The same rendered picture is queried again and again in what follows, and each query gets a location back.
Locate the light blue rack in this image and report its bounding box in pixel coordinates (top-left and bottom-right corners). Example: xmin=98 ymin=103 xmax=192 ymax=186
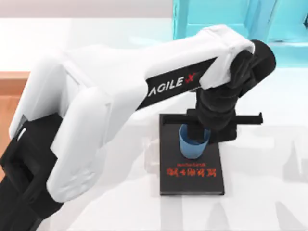
xmin=171 ymin=0 xmax=308 ymax=44

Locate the wooden box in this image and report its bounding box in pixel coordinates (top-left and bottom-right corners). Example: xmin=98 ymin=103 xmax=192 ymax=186
xmin=0 ymin=71 xmax=31 ymax=148

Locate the black book with red lettering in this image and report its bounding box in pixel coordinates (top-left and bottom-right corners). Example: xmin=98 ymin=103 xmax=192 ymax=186
xmin=158 ymin=113 xmax=226 ymax=196

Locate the blue cup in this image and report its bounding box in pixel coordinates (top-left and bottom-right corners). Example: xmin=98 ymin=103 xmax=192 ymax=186
xmin=179 ymin=124 xmax=212 ymax=160

